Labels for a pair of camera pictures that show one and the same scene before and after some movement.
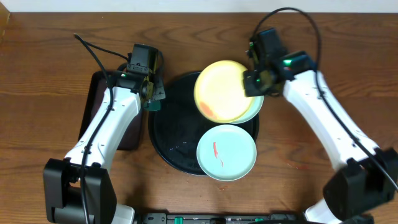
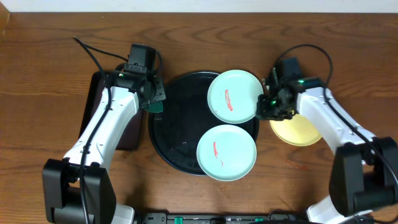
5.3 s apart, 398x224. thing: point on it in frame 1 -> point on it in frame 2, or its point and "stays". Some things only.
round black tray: (176, 129) stays
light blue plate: (226, 152) stays
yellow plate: (219, 92) -> (298, 130)
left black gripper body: (154, 90) stays
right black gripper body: (251, 86) -> (269, 108)
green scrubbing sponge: (152, 104) stays
